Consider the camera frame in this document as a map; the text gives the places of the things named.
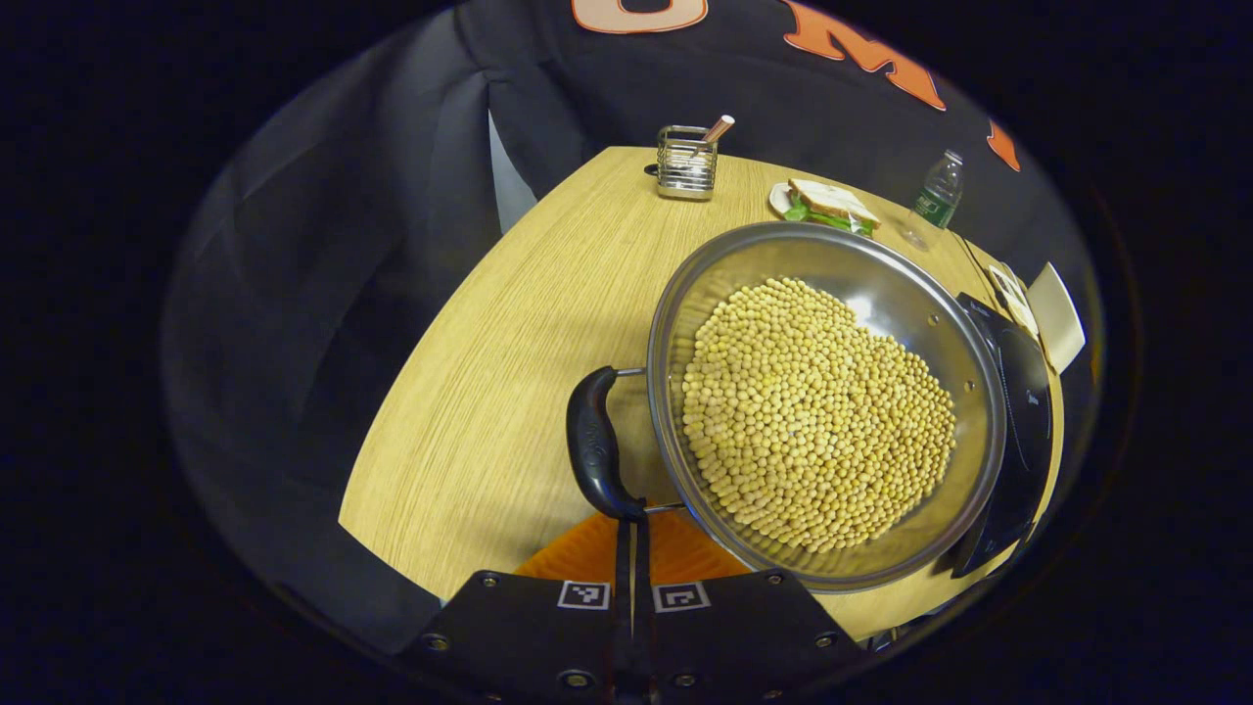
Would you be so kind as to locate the black backdrop cloth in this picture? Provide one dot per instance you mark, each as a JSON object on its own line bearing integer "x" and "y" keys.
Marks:
{"x": 323, "y": 294}

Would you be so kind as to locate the white bread lettuce sandwich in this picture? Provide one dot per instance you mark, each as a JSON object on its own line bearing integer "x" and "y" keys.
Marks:
{"x": 832, "y": 201}

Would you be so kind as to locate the white square box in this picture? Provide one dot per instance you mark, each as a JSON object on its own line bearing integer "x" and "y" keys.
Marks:
{"x": 1057, "y": 313}

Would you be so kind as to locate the white divided seasoning tray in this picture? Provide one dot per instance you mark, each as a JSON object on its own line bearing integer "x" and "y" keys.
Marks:
{"x": 1013, "y": 299}

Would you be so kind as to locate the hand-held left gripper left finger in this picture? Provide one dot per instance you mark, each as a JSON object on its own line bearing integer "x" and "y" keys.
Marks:
{"x": 529, "y": 636}

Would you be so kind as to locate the clear plastic water bottle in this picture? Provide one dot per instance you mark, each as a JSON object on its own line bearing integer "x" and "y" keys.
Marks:
{"x": 935, "y": 201}

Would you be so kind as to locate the black induction cooktop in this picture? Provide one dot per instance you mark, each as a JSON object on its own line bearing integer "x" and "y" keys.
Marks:
{"x": 1028, "y": 421}

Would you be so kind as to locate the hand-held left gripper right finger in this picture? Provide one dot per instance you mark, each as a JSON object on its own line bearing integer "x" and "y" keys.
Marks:
{"x": 744, "y": 636}

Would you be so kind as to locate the pile of yellow soybeans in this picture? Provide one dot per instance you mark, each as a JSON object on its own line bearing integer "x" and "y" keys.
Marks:
{"x": 812, "y": 421}

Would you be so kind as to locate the small white plate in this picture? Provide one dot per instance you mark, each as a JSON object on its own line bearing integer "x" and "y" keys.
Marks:
{"x": 777, "y": 201}

